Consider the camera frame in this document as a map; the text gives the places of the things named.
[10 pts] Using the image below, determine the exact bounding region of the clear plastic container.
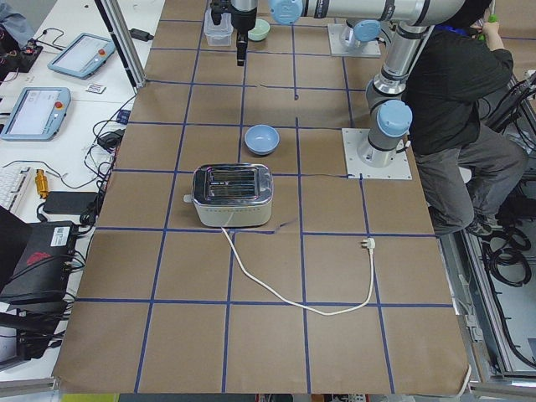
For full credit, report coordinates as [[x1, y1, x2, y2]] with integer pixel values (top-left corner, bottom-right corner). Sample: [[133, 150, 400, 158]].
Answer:
[[204, 9, 234, 47]]

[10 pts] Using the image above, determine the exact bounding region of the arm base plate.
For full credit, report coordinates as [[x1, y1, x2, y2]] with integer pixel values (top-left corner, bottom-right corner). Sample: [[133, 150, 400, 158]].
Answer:
[[342, 128, 412, 180], [327, 20, 381, 59]]

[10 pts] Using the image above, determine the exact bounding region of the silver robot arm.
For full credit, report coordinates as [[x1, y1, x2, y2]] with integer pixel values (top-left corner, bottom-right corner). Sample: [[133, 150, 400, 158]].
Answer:
[[342, 19, 381, 48], [269, 1, 464, 168]]

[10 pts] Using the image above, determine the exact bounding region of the white toaster power cable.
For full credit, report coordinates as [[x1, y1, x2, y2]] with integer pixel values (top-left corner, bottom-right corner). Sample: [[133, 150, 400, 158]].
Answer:
[[220, 225, 377, 317]]

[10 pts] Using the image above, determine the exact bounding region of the cream silver toaster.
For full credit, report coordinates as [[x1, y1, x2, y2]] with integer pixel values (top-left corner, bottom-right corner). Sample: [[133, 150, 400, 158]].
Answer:
[[183, 163, 274, 228]]

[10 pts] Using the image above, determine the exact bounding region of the black power adapter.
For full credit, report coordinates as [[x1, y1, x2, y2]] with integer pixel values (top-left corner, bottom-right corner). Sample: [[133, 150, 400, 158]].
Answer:
[[129, 28, 154, 42]]

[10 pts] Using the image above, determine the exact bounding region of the blue teach pendant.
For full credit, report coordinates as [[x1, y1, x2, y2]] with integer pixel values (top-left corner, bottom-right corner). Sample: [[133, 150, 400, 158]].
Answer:
[[1, 87, 71, 142], [48, 33, 116, 79]]

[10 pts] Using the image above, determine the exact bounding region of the aluminium frame post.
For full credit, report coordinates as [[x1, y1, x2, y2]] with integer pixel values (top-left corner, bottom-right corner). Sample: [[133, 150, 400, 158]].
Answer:
[[94, 0, 146, 90]]

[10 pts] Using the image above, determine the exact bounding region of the black power brick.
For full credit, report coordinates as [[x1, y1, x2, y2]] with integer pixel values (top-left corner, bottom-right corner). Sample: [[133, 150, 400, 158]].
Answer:
[[43, 191, 97, 214]]

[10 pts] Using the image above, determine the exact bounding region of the seated person in black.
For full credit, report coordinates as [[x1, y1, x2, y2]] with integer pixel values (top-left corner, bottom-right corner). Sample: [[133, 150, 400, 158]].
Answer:
[[405, 1, 528, 237]]

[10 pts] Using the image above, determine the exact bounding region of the green bowl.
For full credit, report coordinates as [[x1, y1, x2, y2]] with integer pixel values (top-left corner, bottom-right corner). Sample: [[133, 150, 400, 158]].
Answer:
[[248, 18, 271, 42]]

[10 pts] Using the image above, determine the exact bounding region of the black computer box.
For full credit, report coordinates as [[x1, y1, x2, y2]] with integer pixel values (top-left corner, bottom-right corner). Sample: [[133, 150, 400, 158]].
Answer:
[[1, 220, 77, 305]]

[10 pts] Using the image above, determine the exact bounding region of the blue bowl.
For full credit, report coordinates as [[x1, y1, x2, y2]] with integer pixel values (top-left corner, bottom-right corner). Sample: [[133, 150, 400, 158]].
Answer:
[[245, 125, 280, 156]]

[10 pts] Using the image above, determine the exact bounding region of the white keyboard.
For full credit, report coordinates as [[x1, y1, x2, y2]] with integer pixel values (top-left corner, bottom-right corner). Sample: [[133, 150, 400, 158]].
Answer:
[[1, 165, 35, 214]]

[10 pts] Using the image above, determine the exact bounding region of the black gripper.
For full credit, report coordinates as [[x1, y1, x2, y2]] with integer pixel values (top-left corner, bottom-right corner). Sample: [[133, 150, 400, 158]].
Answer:
[[230, 0, 256, 66]]

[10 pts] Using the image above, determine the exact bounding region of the near blue teach pendant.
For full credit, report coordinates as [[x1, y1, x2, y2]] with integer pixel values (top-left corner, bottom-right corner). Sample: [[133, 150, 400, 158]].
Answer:
[[1, 87, 71, 142]]

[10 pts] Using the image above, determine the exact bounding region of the far blue teach pendant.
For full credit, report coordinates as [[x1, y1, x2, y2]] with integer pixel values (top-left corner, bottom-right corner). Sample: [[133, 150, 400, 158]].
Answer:
[[48, 33, 116, 79]]

